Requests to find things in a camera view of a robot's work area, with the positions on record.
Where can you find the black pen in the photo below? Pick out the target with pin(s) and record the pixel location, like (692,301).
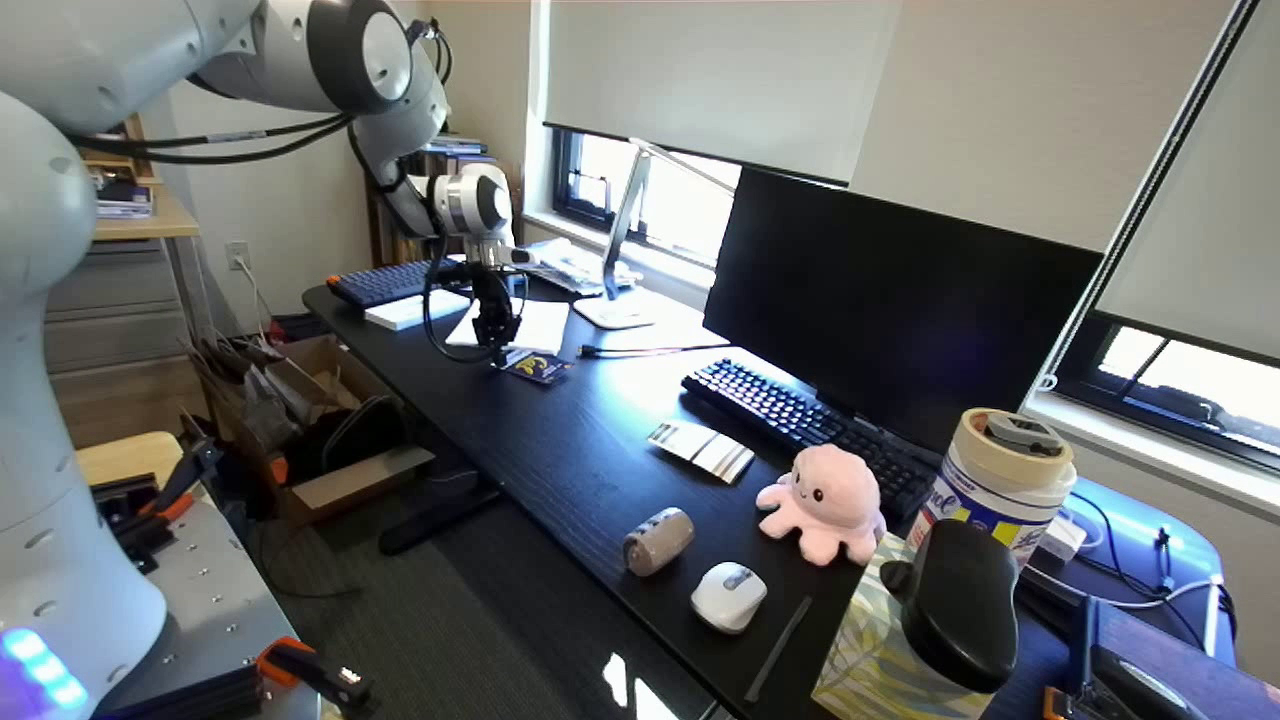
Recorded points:
(778,648)

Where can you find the black computer monitor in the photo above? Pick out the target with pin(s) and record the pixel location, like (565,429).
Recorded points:
(895,315)

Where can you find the dark blue notebook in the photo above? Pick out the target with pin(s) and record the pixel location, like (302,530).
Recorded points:
(383,287)

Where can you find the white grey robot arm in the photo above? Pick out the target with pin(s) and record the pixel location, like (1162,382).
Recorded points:
(74,611)

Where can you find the black keyboard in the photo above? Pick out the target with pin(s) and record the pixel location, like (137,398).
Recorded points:
(789,422)

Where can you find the white book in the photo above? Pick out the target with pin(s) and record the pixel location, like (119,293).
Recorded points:
(412,311)

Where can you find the stack of magazines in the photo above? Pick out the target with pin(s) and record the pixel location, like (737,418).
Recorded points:
(565,267)

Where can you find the pink octopus plush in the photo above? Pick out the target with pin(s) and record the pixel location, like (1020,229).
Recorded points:
(831,502)

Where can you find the white computer mouse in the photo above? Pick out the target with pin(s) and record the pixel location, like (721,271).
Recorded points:
(731,594)

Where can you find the tissue box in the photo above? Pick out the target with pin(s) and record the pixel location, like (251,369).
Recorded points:
(875,675)

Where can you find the white desk lamp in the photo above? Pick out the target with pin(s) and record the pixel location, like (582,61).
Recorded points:
(619,304)

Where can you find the white paper stack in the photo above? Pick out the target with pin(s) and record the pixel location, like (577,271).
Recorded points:
(536,328)

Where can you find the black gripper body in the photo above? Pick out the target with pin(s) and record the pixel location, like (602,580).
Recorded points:
(497,319)

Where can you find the cardboard box with tools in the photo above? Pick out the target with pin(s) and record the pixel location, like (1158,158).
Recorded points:
(311,422)

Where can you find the wipes canister with yellow lid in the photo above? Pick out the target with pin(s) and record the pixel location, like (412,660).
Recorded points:
(1003,474)

